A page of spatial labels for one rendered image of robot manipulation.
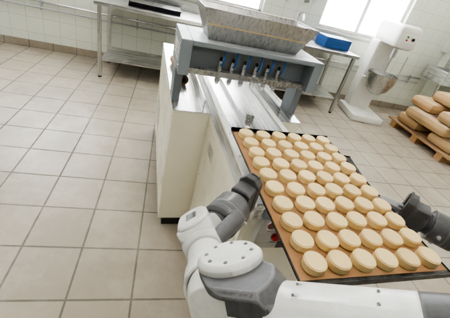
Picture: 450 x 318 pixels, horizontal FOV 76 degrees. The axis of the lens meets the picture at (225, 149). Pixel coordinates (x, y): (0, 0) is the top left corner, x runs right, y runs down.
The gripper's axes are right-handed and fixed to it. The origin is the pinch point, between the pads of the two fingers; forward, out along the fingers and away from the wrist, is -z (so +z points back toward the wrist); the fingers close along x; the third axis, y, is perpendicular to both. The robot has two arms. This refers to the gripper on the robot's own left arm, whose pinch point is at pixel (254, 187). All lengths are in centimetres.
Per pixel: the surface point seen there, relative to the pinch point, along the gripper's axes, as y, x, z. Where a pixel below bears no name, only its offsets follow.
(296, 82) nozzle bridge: 23, 5, -92
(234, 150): 19.5, -10.0, -26.1
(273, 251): -10.2, -35.6, -18.3
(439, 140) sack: -107, -78, -389
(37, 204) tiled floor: 128, -101, -5
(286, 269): -17, -47, -25
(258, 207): -2.0, -10.1, -5.4
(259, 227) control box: -3.9, -19.8, -8.4
